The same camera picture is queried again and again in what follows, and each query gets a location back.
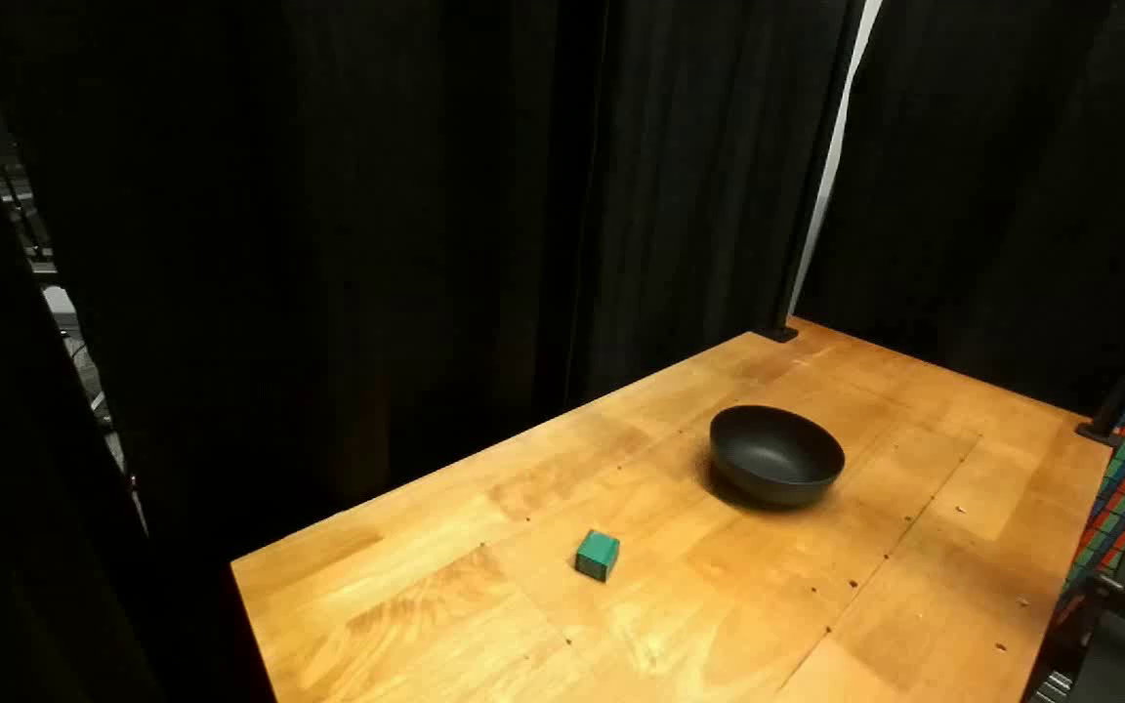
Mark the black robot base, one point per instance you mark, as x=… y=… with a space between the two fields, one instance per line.
x=1116 y=639

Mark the black bowl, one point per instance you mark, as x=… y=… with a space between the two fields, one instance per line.
x=776 y=453

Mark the green cube block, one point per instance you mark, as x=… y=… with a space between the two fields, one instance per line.
x=599 y=554

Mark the black curtain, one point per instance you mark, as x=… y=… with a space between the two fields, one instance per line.
x=370 y=219
x=993 y=180

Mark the black frame post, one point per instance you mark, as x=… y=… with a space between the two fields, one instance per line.
x=814 y=195

